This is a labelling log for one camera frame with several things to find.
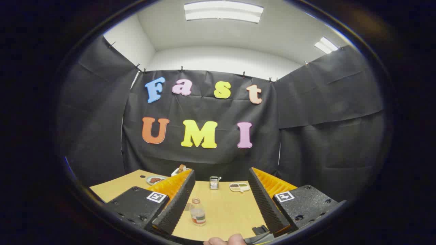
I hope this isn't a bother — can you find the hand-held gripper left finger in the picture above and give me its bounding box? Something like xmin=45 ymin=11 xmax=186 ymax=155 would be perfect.
xmin=104 ymin=169 xmax=196 ymax=236

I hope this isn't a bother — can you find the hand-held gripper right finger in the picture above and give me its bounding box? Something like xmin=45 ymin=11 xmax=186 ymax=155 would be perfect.
xmin=248 ymin=167 xmax=348 ymax=238

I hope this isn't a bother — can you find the clear juice bottle red label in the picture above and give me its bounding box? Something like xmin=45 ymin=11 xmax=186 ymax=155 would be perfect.
xmin=189 ymin=197 xmax=206 ymax=227

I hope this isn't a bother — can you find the white divided condiment dish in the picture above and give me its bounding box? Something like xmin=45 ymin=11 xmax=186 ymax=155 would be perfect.
xmin=229 ymin=182 xmax=251 ymax=193

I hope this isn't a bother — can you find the wooden table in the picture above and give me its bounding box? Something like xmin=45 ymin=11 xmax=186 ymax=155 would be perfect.
xmin=89 ymin=169 xmax=273 ymax=242

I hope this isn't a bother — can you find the black backdrop cloth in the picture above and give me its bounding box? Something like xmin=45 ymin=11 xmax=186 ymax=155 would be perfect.
xmin=58 ymin=36 xmax=387 ymax=205

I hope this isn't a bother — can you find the small ceiling light panel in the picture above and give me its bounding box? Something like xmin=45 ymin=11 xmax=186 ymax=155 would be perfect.
xmin=314 ymin=37 xmax=339 ymax=54

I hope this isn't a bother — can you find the large ceiling light panel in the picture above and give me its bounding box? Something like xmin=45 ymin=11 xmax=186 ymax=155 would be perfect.
xmin=184 ymin=1 xmax=264 ymax=23

